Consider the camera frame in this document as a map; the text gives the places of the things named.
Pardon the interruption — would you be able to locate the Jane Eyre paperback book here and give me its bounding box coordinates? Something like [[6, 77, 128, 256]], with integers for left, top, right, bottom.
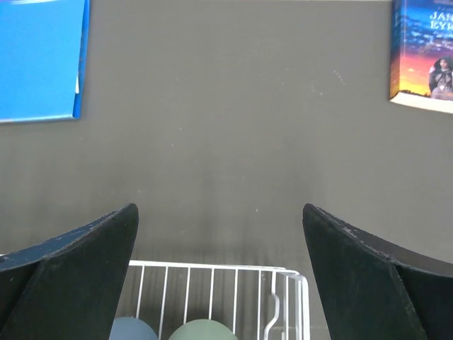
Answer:
[[389, 0, 452, 113]]

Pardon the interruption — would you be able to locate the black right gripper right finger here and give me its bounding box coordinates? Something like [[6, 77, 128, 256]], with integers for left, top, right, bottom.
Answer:
[[302, 204, 452, 339]]

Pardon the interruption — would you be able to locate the blue cup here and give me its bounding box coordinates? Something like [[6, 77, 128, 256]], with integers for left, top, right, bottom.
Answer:
[[108, 317, 159, 340]]

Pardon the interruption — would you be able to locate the dark green cup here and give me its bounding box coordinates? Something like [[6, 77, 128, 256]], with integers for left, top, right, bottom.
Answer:
[[169, 319, 236, 340]]

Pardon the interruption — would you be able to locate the blue folder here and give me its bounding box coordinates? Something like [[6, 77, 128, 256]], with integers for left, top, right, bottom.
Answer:
[[1, 0, 91, 123]]

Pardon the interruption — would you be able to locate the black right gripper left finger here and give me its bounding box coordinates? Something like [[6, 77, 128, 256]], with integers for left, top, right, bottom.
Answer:
[[1, 203, 139, 339]]

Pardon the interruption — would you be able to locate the white wire dish rack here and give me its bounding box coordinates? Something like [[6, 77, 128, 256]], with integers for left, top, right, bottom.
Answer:
[[117, 260, 312, 339]]

